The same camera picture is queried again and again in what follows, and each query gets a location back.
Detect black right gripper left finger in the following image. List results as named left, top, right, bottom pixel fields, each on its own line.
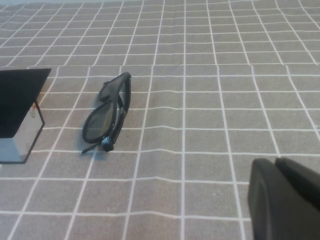
left=246, top=157, right=320, bottom=240

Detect black printed glasses case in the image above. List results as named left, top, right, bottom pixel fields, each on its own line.
left=0, top=68, right=52, bottom=165

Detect black sunglasses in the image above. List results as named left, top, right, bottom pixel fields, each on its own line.
left=81, top=71, right=133, bottom=154

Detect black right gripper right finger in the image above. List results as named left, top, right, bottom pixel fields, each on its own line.
left=274, top=156, right=320, bottom=204

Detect grey white-checked tablecloth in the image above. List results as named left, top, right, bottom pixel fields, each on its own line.
left=0, top=0, right=320, bottom=240

